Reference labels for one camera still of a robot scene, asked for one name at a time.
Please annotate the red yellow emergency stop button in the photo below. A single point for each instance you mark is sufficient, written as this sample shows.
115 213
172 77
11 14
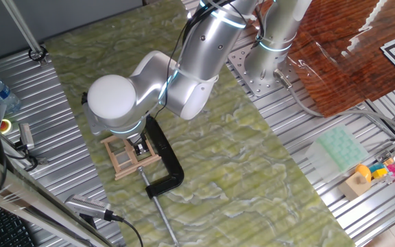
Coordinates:
6 126

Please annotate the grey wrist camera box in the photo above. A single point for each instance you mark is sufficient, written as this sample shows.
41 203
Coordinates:
93 123

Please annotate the miniature wooden sliding window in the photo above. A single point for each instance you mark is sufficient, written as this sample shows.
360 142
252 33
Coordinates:
139 167

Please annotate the tan wooden block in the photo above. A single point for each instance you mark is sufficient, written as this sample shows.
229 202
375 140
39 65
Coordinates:
353 187

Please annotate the yellow toy block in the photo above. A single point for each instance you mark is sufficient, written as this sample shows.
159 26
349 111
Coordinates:
380 174

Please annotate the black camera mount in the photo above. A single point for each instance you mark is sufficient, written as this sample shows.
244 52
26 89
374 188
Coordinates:
22 147

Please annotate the silver stand pole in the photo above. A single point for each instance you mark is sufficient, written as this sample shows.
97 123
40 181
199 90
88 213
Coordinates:
22 29

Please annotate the silver depth camera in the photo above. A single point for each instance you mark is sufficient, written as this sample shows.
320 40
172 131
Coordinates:
26 135
87 206

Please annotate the translucent plastic storage box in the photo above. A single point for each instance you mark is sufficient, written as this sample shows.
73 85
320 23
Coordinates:
338 151

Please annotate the pink toy block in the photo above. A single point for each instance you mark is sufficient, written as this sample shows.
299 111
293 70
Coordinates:
393 168

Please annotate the silver metal bracket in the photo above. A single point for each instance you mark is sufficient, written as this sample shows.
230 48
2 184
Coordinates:
382 156

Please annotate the black C-clamp with silver screw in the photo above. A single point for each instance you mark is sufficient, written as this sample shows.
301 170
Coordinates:
168 154

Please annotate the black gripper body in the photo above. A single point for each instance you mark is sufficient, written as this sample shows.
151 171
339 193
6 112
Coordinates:
138 139

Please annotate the small brown toy cube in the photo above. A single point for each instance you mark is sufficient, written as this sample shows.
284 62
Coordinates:
388 161

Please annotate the clear plastic water bottle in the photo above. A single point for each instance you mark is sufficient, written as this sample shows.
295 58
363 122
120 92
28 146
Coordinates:
2 94

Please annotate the teal toy block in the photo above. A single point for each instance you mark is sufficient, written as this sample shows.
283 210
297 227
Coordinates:
377 167

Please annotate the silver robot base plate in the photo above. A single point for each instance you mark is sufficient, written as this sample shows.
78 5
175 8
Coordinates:
249 80

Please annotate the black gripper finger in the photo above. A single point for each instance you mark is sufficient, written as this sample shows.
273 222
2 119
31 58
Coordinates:
146 147
138 150

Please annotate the aluminium frame bar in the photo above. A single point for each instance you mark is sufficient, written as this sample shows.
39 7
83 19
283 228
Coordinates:
29 202

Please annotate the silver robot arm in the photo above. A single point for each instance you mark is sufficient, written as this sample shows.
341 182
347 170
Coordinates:
204 44

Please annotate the green marble pattern mat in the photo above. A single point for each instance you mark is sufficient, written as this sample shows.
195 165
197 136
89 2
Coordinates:
235 171

